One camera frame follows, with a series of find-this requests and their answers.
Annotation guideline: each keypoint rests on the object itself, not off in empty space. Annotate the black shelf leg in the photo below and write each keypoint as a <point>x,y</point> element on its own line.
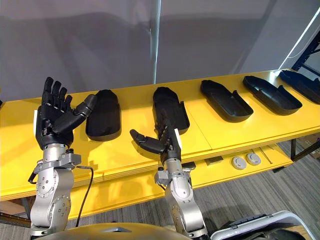
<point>293,148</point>

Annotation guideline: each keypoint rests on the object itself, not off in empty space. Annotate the grey vertical pole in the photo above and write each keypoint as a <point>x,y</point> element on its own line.
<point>156,41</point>

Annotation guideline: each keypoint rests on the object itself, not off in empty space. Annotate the black plastic housing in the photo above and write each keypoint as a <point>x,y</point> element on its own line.
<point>302,85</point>
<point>104,115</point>
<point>271,95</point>
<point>225,101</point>
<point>172,107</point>

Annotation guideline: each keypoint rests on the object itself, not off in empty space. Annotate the dark blue metal rack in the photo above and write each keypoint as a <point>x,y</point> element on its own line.
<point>306,60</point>

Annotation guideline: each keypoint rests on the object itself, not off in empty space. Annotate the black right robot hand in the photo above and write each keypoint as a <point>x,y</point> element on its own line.
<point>160,140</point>

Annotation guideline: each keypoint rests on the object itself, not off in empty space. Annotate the round grey disc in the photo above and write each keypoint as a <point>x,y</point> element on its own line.
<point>238,162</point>
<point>253,158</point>

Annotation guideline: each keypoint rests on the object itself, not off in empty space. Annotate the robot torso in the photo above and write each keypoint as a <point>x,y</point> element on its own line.
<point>112,231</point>

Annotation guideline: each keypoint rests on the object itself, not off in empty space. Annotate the white plastic box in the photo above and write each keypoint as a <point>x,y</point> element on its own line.
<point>262,225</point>

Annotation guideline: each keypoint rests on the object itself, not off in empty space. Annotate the yellow lower shelf board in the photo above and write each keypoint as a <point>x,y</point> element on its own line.
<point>140,190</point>

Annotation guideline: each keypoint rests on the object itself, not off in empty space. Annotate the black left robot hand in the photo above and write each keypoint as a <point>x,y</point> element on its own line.
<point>56,117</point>

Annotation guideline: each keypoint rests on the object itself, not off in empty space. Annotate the yellow shelf board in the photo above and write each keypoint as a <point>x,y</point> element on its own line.
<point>140,190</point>
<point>225,130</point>

